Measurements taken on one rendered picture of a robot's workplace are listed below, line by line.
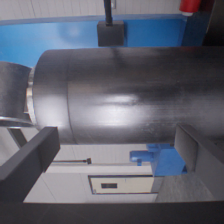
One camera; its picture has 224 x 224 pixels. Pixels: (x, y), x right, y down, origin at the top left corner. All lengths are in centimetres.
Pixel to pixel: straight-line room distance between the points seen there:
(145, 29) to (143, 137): 50
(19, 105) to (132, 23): 51
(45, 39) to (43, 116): 51
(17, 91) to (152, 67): 27
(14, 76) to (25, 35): 43
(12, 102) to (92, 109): 17
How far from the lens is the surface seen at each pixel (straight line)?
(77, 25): 71
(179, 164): 308
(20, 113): 36
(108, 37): 61
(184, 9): 57
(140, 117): 27
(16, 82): 37
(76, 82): 27
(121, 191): 547
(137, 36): 71
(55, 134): 16
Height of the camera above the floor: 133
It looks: 1 degrees up
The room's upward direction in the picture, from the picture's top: 91 degrees counter-clockwise
